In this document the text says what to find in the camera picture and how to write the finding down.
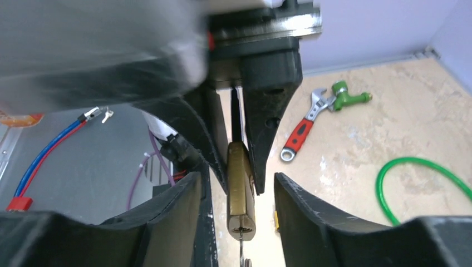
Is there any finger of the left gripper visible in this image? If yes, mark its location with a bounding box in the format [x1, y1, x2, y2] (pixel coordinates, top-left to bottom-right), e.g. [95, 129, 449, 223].
[134, 86, 229, 194]

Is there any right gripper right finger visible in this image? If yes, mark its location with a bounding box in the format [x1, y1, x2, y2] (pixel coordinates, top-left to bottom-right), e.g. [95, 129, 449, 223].
[274, 172, 393, 266]

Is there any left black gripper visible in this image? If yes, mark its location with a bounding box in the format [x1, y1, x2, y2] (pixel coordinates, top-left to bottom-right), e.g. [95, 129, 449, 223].
[209, 1, 322, 195]

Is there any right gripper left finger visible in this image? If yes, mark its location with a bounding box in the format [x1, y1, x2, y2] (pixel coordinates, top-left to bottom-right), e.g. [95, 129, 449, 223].
[99, 171, 218, 266]

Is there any black headed key bunch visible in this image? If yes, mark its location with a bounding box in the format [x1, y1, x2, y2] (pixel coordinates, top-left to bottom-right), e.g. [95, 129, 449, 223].
[239, 228, 252, 267]

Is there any large brass padlock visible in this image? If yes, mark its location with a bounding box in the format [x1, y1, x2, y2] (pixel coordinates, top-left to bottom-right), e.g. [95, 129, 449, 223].
[227, 88, 256, 241]

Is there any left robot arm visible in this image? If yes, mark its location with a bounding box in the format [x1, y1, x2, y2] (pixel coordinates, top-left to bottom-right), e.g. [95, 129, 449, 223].
[141, 1, 322, 194]

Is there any small yellow padlock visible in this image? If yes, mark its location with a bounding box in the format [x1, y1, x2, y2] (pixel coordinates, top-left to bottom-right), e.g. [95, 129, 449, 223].
[274, 211, 279, 232]

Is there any red adjustable wrench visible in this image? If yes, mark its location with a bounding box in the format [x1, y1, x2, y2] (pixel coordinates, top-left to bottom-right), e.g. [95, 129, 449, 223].
[280, 88, 336, 162]

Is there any orange plastic bottle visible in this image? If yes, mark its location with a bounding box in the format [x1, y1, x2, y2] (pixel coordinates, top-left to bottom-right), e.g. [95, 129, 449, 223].
[1, 111, 44, 127]

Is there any green hose nozzle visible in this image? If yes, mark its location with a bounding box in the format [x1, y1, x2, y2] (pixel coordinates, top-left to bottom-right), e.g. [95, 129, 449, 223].
[328, 80, 372, 111]

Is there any green cable lock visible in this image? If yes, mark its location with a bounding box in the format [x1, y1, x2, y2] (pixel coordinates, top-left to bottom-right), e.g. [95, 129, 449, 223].
[375, 157, 472, 226]

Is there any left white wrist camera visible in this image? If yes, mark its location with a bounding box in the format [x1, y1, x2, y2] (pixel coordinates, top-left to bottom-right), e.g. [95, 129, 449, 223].
[1, 1, 209, 115]

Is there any red blue wire pair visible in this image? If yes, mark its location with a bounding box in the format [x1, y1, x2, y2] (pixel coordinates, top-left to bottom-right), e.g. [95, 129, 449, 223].
[5, 106, 115, 212]

